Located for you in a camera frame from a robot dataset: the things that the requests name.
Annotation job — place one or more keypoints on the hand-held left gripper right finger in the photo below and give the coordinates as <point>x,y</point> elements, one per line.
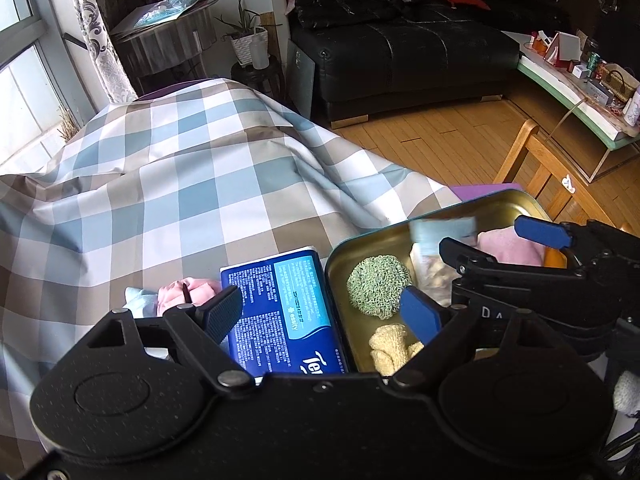
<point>420,312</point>

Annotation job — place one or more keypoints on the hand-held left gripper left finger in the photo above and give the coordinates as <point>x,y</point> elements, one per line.
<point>225,310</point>

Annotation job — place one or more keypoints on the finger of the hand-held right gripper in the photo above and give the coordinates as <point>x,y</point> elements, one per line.
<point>542,232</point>
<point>465,255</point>

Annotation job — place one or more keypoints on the light blue packet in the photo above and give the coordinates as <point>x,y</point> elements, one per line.
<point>440,230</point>

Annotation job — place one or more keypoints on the beige patterned cloth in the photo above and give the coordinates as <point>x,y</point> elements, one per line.
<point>430,275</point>

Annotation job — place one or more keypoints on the pale pink towel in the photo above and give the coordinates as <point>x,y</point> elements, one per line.
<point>505,247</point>

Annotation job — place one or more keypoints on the yellow knit cloth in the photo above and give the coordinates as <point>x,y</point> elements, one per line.
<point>395,347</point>

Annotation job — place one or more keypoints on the green round scrubber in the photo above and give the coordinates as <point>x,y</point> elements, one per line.
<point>377,285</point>

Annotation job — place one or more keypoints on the blue tissue packet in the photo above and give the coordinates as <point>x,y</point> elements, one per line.
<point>280,305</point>

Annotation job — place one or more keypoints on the gold metal tin tray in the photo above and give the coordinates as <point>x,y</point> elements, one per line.
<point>350,265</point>

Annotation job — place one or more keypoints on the pink cloth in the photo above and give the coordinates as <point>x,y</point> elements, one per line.
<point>175,292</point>

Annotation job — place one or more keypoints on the purple mat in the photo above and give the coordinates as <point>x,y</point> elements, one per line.
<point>475,192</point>

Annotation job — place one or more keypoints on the wooden slatted chair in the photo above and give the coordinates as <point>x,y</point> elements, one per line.
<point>540,160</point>

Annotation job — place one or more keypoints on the light blue cloth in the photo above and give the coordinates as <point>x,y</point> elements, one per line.
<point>142,302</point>

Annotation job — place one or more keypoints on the white knit fabric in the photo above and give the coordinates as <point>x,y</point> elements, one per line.
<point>627,392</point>

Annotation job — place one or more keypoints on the blue checked tablecloth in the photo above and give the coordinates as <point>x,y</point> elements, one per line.
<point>175,185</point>

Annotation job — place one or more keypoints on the white glass coffee table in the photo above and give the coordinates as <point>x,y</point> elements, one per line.
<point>560,90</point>

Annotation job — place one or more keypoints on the grey box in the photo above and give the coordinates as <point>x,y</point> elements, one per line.
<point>597,92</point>

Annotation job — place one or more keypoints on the small white box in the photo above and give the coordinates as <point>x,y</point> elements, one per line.
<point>581,71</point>

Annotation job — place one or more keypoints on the wicker basket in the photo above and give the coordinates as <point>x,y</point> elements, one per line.
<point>620,82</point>

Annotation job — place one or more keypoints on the green can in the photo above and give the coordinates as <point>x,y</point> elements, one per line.
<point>594,62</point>

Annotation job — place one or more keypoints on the house-shaped tissue box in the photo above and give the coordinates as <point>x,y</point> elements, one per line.
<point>567,47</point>

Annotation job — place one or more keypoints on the black leather sofa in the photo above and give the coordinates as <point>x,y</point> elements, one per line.
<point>400,55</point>

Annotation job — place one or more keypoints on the dark wooden stool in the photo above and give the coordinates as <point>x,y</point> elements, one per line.
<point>255,75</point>

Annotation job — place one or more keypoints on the glass panel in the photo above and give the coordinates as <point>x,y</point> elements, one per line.
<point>300,80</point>

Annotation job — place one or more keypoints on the dried grass bundle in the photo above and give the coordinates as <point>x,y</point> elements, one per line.
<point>67,125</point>

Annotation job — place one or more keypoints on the white plastic bottle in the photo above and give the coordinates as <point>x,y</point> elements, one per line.
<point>259,52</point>

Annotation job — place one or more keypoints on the potted plant in white basket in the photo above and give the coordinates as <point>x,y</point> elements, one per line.
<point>242,47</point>

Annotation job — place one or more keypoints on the round metal side table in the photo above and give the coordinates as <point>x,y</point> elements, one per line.
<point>160,45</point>

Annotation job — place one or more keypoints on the wooden board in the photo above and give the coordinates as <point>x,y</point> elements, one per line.
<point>270,20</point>

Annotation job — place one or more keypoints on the blue plastic bag on papers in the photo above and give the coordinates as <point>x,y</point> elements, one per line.
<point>170,5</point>

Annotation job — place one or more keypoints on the patterned grey curtain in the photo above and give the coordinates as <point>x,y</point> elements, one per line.
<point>95,25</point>

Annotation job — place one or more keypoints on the window frame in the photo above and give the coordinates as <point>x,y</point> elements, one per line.
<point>30,25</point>

